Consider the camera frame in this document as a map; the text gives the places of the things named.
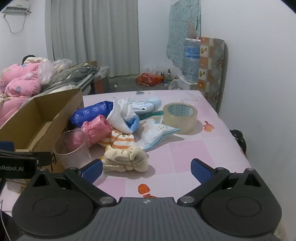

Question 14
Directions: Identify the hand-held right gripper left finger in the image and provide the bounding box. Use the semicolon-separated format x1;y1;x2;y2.
28;159;117;206

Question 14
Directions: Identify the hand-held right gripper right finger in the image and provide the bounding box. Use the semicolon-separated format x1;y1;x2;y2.
177;158;267;206

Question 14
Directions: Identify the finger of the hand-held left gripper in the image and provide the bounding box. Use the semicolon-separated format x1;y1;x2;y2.
0;141;16;151
36;151;52;167

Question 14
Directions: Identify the cream sock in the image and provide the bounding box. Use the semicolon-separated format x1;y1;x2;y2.
102;145;148;173

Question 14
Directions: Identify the brown cardboard box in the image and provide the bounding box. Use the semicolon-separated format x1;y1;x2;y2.
0;88;84;173

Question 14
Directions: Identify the clear packing tape roll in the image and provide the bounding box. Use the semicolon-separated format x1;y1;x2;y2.
162;102;198;134

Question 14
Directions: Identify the light blue cloth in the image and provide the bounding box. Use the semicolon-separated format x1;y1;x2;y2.
131;97;162;115

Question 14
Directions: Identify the pink printed tablecloth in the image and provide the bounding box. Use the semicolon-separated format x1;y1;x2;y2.
82;90;252;200

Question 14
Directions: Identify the clear plastic cup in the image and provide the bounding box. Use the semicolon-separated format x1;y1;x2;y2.
52;130;92;168

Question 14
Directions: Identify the orange striped sock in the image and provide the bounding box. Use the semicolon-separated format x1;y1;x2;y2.
98;130;137;150

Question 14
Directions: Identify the pink plastic bag roll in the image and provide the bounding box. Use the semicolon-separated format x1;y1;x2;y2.
81;115;112;147

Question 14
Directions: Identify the black round object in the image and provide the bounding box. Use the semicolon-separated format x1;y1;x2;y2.
230;129;248;160

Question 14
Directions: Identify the blue wet wipes pack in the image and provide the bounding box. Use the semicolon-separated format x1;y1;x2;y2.
70;100;114;127

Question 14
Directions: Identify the white snack packet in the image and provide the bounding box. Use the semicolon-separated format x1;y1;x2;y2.
137;116;180;151

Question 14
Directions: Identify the white and blue towel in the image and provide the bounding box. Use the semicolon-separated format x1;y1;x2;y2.
106;97;140;134

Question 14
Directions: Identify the pink printed blanket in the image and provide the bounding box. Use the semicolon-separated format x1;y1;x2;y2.
0;62;43;127

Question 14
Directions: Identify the clear crumpled plastic bag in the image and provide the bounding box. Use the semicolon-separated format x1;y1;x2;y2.
38;58;73;85

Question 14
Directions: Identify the white water dispenser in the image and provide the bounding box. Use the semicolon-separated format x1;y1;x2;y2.
178;75;205;92

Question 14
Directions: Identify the reddish brown box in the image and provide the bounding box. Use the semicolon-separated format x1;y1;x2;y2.
94;76;110;94

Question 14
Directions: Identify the grey blanket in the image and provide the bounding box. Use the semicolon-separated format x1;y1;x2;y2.
42;64;100;92

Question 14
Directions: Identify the white plastic bag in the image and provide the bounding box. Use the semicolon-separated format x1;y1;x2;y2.
168;78;182;91

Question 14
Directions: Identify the cream fleece blanket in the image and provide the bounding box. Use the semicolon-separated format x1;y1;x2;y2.
23;56;50;66

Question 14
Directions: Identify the folded patterned mattress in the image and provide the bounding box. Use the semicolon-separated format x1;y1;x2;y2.
198;37;229;114

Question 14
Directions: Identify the red plastic bag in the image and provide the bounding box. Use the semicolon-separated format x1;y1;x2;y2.
135;72;164;87

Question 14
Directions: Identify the large blue water bottle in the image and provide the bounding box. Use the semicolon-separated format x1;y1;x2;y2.
183;37;201;82

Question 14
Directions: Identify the grey curtain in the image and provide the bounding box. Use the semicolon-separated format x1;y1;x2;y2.
45;0;140;78

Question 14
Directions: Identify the white air conditioner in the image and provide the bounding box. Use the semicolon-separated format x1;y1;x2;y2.
1;0;31;15

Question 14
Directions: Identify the hanging teal cloth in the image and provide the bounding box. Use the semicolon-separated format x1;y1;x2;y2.
166;0;201;70

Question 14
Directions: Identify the air conditioner cable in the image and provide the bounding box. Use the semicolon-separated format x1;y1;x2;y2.
3;14;27;34

